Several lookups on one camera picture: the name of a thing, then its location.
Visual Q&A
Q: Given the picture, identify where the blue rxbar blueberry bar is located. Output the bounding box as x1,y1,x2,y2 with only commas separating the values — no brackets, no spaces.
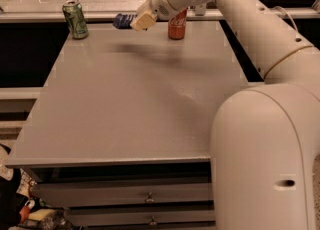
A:
113,13,136,29

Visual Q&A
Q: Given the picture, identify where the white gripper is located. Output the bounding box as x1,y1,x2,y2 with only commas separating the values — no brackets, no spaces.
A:
130,0,177,31

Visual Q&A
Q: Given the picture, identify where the metal drawer knob upper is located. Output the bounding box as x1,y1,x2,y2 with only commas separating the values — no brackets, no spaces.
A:
145,192,155,204

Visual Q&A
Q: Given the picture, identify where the green soda can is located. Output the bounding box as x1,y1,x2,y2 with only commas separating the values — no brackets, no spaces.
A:
62,0,89,39

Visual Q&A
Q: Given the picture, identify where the clutter pile lower left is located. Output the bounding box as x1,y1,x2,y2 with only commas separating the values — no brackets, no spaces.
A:
0,143,76,230

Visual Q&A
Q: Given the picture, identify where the white cable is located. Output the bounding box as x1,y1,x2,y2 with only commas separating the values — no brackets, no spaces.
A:
271,5,299,33

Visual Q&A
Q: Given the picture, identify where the top grey drawer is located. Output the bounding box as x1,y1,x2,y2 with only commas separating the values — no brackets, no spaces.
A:
32,183,212,207

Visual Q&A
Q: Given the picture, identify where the metal drawer knob lower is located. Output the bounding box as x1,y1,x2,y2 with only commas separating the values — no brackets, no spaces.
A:
148,217,158,226

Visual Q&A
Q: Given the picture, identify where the grey drawer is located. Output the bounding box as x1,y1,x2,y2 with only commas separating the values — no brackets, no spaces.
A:
66,210,215,226
32,183,212,207

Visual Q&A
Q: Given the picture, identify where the metal railing post right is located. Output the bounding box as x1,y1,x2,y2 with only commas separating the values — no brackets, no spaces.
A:
194,3,207,16

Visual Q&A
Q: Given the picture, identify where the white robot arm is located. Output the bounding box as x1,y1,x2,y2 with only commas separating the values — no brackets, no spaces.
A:
132,0,320,230

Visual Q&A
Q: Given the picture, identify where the red coca-cola can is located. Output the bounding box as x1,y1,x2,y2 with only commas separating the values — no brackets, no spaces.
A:
168,9,187,40

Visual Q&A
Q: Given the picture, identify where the metal drawer knob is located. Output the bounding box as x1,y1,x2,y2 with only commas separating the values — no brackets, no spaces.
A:
145,192,155,204
148,217,158,226

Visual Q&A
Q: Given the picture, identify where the grey drawer cabinet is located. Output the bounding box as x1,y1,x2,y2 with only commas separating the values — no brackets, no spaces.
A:
7,21,248,230

